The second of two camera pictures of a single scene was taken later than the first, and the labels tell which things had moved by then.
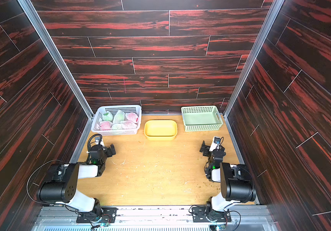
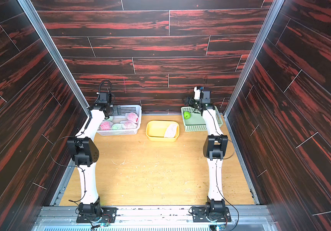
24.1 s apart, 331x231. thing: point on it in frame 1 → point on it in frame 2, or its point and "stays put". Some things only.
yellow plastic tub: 160,130 stays put
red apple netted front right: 127,124 stays put
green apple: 119,116 → 186,115
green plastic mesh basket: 199,118 stays put
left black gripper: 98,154 → 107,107
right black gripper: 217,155 → 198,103
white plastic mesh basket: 124,120 stays put
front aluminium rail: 64,218 stays put
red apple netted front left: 105,125 stays put
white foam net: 119,117 → 171,131
